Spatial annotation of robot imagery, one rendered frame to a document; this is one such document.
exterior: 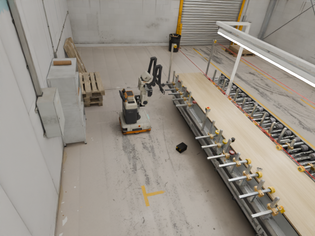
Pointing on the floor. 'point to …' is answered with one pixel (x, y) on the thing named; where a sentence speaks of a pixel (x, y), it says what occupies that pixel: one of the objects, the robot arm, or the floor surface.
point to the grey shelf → (69, 99)
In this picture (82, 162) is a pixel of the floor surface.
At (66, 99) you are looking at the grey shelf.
